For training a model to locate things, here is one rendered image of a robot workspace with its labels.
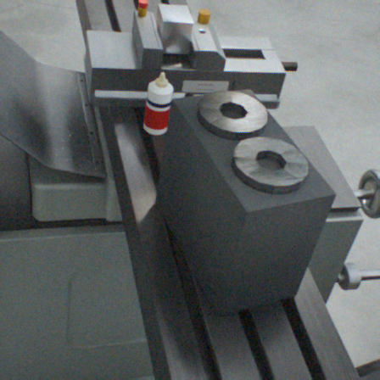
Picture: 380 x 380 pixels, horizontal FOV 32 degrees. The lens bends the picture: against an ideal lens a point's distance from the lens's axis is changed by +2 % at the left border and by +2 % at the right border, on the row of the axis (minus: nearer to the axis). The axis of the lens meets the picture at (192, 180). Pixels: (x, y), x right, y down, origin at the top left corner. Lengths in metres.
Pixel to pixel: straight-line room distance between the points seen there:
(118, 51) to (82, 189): 0.25
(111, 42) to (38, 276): 0.46
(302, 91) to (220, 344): 2.35
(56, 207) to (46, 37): 2.04
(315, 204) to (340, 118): 2.23
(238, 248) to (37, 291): 0.65
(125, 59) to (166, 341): 0.53
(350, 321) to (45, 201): 1.24
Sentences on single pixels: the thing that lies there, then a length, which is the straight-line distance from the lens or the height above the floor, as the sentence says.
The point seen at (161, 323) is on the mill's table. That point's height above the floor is 0.92.
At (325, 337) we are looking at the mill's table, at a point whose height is 0.92.
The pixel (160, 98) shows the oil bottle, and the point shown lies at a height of 0.99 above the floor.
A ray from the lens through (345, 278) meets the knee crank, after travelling 1.54.
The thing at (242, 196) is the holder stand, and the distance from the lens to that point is 0.73.
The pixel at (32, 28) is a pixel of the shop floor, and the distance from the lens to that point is 3.23.
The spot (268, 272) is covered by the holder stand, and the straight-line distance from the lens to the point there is 0.83.
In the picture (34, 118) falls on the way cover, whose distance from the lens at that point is 1.17.
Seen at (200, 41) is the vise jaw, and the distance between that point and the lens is 1.16.
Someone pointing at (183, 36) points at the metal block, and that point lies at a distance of 1.15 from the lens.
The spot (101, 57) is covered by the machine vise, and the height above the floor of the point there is 0.99.
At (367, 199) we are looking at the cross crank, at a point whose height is 0.60.
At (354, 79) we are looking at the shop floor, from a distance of 3.30.
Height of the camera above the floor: 1.59
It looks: 40 degrees down
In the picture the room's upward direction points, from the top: 12 degrees clockwise
